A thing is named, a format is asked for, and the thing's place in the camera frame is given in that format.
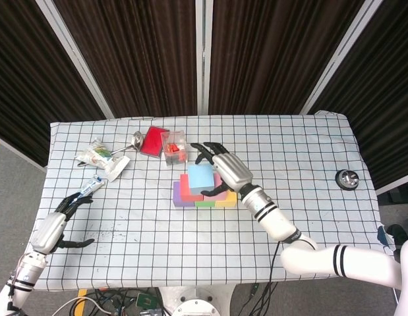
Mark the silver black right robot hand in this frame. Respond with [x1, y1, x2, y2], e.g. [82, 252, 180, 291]
[190, 141, 254, 198]

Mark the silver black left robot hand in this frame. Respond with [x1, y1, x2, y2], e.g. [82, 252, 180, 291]
[30, 192, 96, 256]

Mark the pink foam cube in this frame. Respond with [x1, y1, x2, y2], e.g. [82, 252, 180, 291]
[202, 172, 228, 202]

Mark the yellow foam cube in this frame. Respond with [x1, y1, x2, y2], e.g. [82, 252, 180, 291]
[214, 189, 239, 209]

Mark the light blue foam cube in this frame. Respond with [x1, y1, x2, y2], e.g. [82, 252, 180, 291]
[187, 163, 215, 195]

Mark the red foam cube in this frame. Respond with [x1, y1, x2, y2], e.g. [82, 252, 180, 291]
[180, 173, 204, 202]

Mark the purple foam cube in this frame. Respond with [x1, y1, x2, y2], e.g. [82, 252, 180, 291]
[173, 181, 195, 208]

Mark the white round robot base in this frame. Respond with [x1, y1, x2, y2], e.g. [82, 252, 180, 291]
[157, 283, 237, 316]

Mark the clear plastic box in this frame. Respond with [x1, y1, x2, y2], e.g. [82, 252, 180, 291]
[160, 129, 189, 167]

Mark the white blue toothpaste tube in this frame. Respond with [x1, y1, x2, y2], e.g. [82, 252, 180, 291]
[71, 174, 106, 200]

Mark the red ink pad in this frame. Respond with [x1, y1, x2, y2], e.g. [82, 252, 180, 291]
[139, 126, 171, 159]

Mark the crumpled white snack bag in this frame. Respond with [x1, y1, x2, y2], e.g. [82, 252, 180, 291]
[74, 137, 131, 182]

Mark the metal spoon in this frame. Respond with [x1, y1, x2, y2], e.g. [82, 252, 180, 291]
[111, 130, 144, 155]

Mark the green circuit board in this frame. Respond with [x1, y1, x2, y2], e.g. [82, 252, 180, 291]
[136, 292, 158, 309]

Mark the blue cloth object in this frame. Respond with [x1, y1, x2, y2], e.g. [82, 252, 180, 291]
[376, 225, 395, 248]

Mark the black bulky object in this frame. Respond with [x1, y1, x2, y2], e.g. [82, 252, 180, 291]
[387, 223, 408, 246]

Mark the white cable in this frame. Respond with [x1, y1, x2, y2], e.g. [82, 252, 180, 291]
[53, 295, 112, 316]

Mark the black cable tangle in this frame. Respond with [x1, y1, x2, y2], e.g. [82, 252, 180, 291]
[91, 286, 165, 316]

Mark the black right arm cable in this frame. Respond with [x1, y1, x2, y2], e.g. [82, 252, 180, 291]
[256, 242, 281, 316]

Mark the white partition frame post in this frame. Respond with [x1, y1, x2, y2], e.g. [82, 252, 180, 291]
[194, 0, 214, 116]
[301, 0, 386, 115]
[34, 0, 115, 119]

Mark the black cable pair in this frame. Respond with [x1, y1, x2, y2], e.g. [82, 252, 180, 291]
[246, 281, 280, 316]

